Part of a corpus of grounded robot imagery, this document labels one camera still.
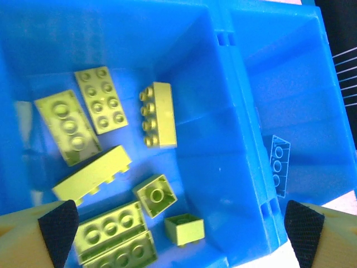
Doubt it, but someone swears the blue three-compartment plastic bin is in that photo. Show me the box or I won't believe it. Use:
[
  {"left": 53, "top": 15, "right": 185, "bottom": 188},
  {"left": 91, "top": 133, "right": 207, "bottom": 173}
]
[{"left": 0, "top": 0, "right": 357, "bottom": 268}]

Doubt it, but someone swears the small lime green lego brick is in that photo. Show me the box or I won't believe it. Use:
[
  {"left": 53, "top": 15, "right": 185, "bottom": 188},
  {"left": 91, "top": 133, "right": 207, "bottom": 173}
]
[
  {"left": 132, "top": 174, "right": 179, "bottom": 218},
  {"left": 163, "top": 212, "right": 205, "bottom": 248}
]

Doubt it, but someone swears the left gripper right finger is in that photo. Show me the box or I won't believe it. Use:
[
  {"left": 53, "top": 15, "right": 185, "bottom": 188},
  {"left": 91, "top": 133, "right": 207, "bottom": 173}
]
[{"left": 286, "top": 199, "right": 357, "bottom": 268}]

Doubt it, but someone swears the blue lego brick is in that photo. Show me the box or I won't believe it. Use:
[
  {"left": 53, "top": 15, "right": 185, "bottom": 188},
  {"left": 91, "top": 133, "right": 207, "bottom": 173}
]
[{"left": 267, "top": 135, "right": 291, "bottom": 199}]

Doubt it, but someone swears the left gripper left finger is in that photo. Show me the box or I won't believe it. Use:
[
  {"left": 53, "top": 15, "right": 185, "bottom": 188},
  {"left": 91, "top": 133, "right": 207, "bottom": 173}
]
[{"left": 0, "top": 199, "right": 79, "bottom": 268}]

